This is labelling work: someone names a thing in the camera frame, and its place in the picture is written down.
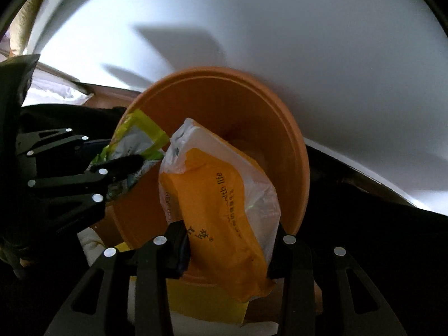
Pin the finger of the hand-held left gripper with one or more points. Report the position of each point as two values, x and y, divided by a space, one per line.
70 140
119 166

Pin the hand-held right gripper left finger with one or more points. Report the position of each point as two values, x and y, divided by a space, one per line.
176 248

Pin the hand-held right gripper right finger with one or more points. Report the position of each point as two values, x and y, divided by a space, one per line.
276 262

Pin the green and yellow snack wrapper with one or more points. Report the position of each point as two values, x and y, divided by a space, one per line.
140 136

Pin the orange and white tissue packet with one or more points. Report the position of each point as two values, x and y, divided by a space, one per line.
224 210

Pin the orange plastic bin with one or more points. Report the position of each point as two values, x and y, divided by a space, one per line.
224 112

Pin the white bedding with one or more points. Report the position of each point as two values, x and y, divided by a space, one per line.
52 84

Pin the yellow packet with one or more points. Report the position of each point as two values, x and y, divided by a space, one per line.
206 301

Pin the white crumpled paper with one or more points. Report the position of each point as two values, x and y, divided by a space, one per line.
91 246

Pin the pale curtain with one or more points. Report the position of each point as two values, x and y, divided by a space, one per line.
24 24

